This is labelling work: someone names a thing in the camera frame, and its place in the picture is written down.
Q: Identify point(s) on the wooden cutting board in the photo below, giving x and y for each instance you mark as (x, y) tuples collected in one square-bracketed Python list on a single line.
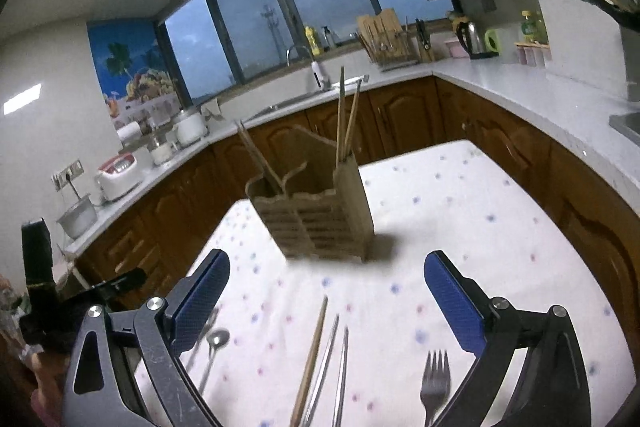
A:
[(382, 22)]

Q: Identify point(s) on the steel fork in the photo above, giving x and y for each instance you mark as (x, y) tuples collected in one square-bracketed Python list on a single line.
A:
[(435, 382)]

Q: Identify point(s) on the white electric cooker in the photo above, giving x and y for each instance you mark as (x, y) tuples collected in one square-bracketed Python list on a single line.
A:
[(190, 129)]

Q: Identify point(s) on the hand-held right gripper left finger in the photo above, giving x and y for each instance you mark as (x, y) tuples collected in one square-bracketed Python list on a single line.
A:
[(200, 302)]

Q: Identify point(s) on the gas stove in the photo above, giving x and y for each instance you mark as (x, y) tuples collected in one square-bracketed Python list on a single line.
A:
[(627, 124)]

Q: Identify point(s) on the grey wall outlet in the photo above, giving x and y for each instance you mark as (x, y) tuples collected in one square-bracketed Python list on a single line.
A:
[(488, 3)]

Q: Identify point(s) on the wooden lower cabinets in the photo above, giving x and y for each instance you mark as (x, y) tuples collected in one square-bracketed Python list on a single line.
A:
[(410, 112)]

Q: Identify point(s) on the green bottle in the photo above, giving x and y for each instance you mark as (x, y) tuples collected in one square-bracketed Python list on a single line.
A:
[(530, 28)]

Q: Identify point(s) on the spice jar set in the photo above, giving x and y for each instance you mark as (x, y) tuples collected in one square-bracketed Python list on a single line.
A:
[(532, 54)]

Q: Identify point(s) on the kitchen window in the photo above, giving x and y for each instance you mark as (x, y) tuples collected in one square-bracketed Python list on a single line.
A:
[(250, 17)]

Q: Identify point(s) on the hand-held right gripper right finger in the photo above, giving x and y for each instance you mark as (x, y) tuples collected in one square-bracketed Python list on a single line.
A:
[(452, 302)]

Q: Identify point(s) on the green cup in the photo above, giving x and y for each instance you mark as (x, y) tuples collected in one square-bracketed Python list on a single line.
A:
[(492, 43)]

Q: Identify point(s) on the steel electric kettle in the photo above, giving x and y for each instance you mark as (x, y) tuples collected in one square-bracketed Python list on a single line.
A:
[(472, 39)]

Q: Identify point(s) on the steel sink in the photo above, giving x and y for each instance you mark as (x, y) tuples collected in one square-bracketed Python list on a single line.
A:
[(290, 99)]

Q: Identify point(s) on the paper towel roll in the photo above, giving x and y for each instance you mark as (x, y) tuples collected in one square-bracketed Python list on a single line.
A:
[(129, 132)]

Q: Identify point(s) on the chrome faucet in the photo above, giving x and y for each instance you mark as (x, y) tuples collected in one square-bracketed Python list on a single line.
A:
[(295, 51)]

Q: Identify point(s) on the white box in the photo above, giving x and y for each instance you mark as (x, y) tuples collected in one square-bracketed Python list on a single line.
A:
[(509, 47)]

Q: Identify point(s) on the steel inner pot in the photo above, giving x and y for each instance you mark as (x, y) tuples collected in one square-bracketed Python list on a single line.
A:
[(77, 219)]

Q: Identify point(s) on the small white jar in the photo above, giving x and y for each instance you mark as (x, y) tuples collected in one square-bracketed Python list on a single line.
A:
[(161, 152)]

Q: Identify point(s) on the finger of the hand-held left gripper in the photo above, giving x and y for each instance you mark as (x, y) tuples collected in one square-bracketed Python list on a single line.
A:
[(37, 254), (120, 282)]

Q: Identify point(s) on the white rice cooker red panel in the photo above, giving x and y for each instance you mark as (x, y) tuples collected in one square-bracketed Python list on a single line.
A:
[(117, 177)]

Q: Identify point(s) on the white kitchen counter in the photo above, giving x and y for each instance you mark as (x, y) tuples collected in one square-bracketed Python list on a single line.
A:
[(525, 92)]

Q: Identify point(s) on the wooden utensil holder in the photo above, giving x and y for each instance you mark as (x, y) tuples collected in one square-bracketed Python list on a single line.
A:
[(320, 217)]

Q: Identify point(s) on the wall power socket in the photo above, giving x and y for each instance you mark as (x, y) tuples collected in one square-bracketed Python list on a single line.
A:
[(67, 173)]

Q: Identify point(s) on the grey dishcloth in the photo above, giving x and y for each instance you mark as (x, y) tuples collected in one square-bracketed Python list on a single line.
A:
[(211, 110)]

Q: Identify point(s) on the tropical fruit wall poster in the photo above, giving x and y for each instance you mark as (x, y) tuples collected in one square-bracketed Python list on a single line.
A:
[(130, 57)]

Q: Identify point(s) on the wooden dish rack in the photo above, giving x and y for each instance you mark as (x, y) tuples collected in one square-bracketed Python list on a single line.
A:
[(392, 54)]

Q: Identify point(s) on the yellow detergent bottle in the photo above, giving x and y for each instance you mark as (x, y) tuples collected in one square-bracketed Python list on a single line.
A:
[(312, 41)]

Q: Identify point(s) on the pink container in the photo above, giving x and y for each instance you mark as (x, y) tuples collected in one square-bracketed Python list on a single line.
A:
[(455, 48)]

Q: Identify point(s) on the clear soap bottle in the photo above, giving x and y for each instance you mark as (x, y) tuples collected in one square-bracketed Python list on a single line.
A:
[(329, 39)]

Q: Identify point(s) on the person's left forearm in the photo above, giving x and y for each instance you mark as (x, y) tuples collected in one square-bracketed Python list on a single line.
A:
[(47, 387)]

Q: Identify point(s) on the white tap filter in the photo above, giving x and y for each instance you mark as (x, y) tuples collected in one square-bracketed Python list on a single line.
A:
[(320, 77)]

